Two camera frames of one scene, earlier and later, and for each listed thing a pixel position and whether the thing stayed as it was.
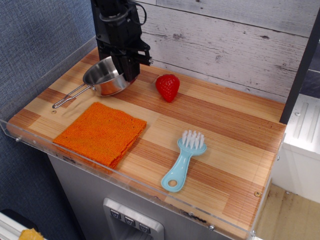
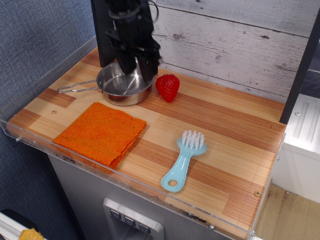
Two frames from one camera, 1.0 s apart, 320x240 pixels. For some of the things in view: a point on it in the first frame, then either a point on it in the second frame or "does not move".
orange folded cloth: (100, 133) does not move
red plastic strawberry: (168, 86) does not move
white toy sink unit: (297, 167) does not move
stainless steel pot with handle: (102, 77) -> (116, 88)
